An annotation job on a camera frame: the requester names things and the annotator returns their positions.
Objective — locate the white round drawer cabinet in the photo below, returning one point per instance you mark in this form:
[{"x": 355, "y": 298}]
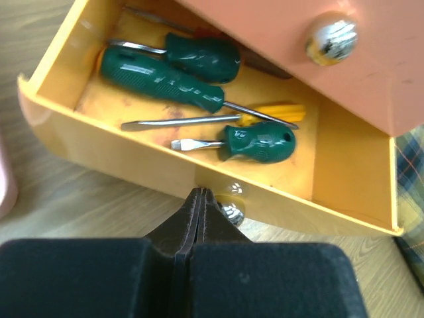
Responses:
[{"x": 356, "y": 66}]

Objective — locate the long green screwdriver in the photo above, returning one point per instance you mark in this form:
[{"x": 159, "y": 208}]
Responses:
[{"x": 143, "y": 74}]

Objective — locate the stubby green orange screwdriver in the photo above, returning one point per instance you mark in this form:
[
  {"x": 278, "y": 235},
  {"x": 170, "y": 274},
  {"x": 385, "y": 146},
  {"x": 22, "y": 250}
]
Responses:
[{"x": 214, "y": 60}]

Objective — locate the yellow handle screwdriver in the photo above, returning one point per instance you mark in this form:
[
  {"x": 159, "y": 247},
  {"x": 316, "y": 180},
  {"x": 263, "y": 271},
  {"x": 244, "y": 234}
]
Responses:
[{"x": 292, "y": 113}]

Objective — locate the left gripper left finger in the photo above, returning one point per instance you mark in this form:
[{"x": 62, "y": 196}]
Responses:
[{"x": 102, "y": 277}]

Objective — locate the purple handle screwdriver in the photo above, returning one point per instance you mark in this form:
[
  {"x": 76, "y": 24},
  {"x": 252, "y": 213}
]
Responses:
[{"x": 251, "y": 58}]

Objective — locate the yellow plaid cloth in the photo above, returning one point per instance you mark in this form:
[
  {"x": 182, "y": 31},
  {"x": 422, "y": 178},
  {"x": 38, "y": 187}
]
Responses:
[{"x": 409, "y": 173}]

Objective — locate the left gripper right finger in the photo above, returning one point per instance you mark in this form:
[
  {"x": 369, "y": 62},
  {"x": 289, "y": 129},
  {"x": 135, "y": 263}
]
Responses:
[{"x": 246, "y": 279}]

